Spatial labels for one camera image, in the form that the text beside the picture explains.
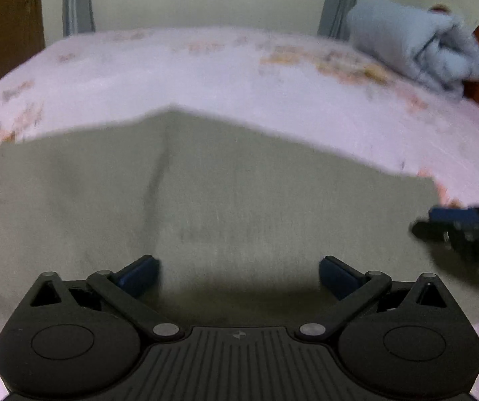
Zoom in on bed with pink floral sheet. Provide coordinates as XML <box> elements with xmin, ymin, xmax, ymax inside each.
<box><xmin>0</xmin><ymin>27</ymin><xmax>479</xmax><ymax>401</ymax></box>

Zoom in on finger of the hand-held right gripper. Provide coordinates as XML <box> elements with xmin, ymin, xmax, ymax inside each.
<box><xmin>428</xmin><ymin>201</ymin><xmax>479</xmax><ymax>224</ymax></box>
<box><xmin>410</xmin><ymin>219</ymin><xmax>479</xmax><ymax>267</ymax></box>

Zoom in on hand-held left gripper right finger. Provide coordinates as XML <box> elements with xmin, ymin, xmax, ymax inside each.
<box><xmin>294</xmin><ymin>255</ymin><xmax>452</xmax><ymax>343</ymax></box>

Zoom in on rolled light blue duvet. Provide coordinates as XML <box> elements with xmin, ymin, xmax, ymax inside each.
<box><xmin>346</xmin><ymin>0</ymin><xmax>479</xmax><ymax>98</ymax></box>

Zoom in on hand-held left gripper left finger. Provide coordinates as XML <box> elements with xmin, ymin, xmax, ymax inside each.
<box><xmin>29</xmin><ymin>255</ymin><xmax>186</xmax><ymax>343</ymax></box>

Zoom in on grey pants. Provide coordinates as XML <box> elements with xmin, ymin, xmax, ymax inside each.
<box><xmin>0</xmin><ymin>108</ymin><xmax>479</xmax><ymax>343</ymax></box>

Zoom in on grey curtain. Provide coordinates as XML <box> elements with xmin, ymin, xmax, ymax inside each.
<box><xmin>62</xmin><ymin>0</ymin><xmax>97</xmax><ymax>37</ymax></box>
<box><xmin>317</xmin><ymin>0</ymin><xmax>362</xmax><ymax>41</ymax></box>

